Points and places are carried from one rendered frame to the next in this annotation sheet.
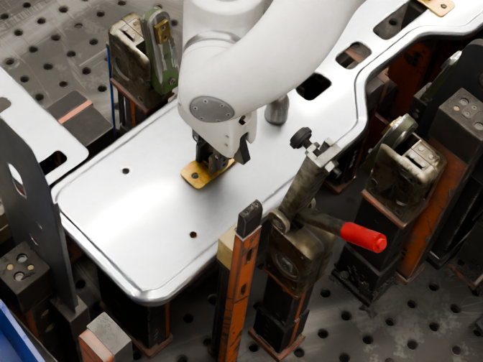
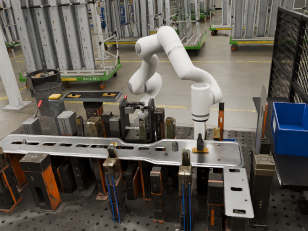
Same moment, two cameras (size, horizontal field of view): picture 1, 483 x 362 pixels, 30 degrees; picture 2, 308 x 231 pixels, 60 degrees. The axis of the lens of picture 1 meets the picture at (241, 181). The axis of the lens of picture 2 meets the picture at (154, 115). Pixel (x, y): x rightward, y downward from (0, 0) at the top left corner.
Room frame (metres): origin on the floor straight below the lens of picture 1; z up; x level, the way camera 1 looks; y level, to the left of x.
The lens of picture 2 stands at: (1.34, 0.96, 1.75)
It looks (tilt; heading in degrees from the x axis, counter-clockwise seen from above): 25 degrees down; 244
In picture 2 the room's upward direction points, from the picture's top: 5 degrees counter-clockwise
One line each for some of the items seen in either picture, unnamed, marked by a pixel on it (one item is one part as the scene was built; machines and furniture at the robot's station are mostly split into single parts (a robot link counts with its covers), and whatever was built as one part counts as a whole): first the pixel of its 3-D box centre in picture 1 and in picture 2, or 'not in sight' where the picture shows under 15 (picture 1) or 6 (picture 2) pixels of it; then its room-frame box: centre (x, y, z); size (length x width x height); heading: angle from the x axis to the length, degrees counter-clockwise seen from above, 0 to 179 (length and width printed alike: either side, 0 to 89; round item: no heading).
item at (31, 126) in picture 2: not in sight; (37, 145); (1.37, -0.75, 0.88); 0.11 x 0.10 x 0.36; 51
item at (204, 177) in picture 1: (211, 161); (200, 149); (0.65, 0.04, 1.01); 0.08 x 0.04 x 0.01; 141
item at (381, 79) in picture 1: (335, 118); (147, 172); (0.88, -0.14, 0.84); 0.12 x 0.05 x 0.29; 51
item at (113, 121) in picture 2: not in sight; (120, 144); (0.92, -0.42, 0.89); 0.13 x 0.11 x 0.38; 51
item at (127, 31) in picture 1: (143, 107); (185, 198); (0.83, 0.17, 0.87); 0.12 x 0.09 x 0.35; 51
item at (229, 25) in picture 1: (221, 26); (200, 98); (0.65, 0.04, 1.28); 0.09 x 0.08 x 0.13; 2
